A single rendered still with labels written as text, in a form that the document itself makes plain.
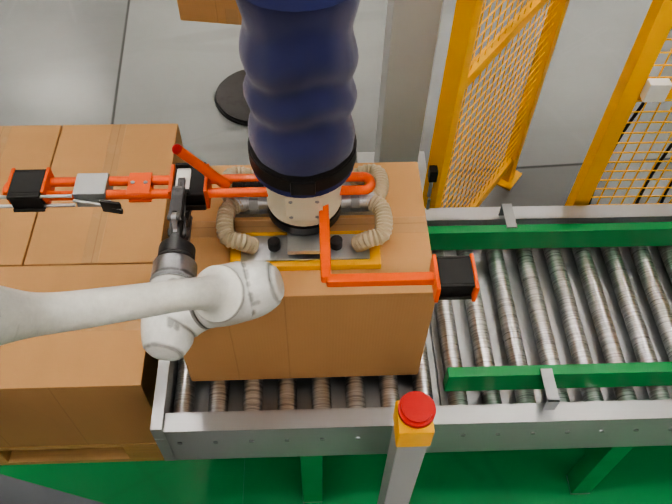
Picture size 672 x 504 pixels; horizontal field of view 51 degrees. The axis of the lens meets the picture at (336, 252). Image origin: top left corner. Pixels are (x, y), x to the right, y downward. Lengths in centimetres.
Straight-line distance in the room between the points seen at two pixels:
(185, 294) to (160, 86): 246
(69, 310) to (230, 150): 215
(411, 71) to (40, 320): 179
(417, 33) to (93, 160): 116
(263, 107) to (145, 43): 257
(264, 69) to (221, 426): 93
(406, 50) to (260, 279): 142
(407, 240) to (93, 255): 100
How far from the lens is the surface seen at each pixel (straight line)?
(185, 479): 240
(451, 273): 140
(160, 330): 133
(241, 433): 180
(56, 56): 387
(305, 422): 178
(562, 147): 335
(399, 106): 266
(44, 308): 108
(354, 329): 167
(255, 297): 125
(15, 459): 255
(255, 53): 124
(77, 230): 228
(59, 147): 255
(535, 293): 211
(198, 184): 156
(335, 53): 122
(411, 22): 244
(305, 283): 155
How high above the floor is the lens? 223
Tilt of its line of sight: 53 degrees down
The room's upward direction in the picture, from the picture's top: 2 degrees clockwise
